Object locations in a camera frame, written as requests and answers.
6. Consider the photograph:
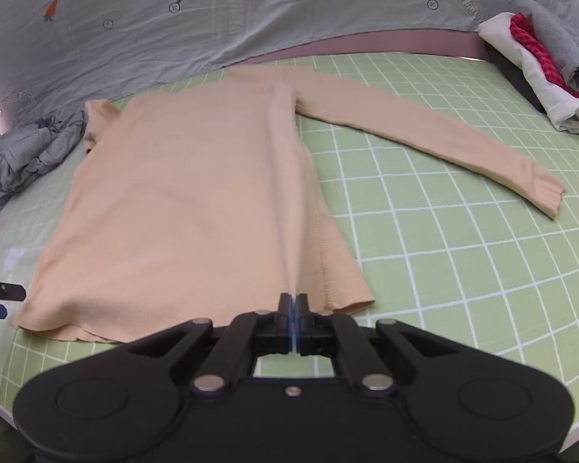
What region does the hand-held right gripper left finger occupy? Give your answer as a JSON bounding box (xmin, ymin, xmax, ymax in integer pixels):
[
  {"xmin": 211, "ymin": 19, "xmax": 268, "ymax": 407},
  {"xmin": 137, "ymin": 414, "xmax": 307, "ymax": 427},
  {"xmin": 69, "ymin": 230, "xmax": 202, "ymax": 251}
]
[{"xmin": 128, "ymin": 292, "xmax": 295, "ymax": 390}]

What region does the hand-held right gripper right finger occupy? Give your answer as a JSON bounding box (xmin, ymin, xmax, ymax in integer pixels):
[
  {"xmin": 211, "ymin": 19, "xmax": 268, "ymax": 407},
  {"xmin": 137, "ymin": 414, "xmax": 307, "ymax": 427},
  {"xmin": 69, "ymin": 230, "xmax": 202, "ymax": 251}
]
[{"xmin": 295, "ymin": 292, "xmax": 457, "ymax": 390}]

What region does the beige long-sleeve top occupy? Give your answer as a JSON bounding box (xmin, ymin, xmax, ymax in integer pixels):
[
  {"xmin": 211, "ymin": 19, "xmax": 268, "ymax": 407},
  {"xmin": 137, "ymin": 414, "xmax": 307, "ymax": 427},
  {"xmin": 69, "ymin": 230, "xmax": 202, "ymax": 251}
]
[{"xmin": 12, "ymin": 66, "xmax": 565, "ymax": 344}]

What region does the folded clothes stack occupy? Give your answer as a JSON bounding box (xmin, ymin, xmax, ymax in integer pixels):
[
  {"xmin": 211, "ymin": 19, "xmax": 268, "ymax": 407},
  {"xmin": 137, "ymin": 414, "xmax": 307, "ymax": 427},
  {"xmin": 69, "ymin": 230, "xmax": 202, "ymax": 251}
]
[{"xmin": 477, "ymin": 12, "xmax": 579, "ymax": 142}]

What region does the crumpled grey-blue garment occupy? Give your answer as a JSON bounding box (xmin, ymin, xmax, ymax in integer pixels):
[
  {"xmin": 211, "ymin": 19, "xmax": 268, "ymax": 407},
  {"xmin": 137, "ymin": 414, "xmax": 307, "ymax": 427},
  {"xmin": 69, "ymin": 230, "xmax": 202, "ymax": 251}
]
[{"xmin": 0, "ymin": 108, "xmax": 88, "ymax": 227}]

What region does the green grid cutting mat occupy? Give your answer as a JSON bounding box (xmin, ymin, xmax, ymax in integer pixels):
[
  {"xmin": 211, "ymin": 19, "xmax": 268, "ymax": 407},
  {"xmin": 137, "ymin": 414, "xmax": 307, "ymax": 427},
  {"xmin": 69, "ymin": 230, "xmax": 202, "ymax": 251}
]
[{"xmin": 0, "ymin": 51, "xmax": 579, "ymax": 437}]

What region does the black folded garment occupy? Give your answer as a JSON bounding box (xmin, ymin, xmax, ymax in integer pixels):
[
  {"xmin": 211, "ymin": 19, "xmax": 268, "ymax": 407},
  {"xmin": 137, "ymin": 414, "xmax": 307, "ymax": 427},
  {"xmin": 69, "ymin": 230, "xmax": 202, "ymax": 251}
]
[{"xmin": 485, "ymin": 41, "xmax": 550, "ymax": 115}]

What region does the grey carrot-print blanket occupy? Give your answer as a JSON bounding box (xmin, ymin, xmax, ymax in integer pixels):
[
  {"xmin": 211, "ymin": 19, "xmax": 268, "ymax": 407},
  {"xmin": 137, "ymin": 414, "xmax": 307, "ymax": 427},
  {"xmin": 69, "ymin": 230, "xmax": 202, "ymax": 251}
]
[{"xmin": 0, "ymin": 0, "xmax": 579, "ymax": 128}]

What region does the red knitted garment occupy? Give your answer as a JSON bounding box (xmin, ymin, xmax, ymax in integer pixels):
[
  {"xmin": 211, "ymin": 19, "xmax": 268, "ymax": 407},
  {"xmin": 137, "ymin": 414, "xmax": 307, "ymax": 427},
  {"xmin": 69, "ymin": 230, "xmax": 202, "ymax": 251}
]
[{"xmin": 510, "ymin": 12, "xmax": 579, "ymax": 107}]

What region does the grey folded garment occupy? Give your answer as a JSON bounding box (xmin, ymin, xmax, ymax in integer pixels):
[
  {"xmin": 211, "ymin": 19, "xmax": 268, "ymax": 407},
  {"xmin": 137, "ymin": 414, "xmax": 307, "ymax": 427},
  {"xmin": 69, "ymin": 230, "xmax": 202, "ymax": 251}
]
[{"xmin": 510, "ymin": 0, "xmax": 579, "ymax": 92}]

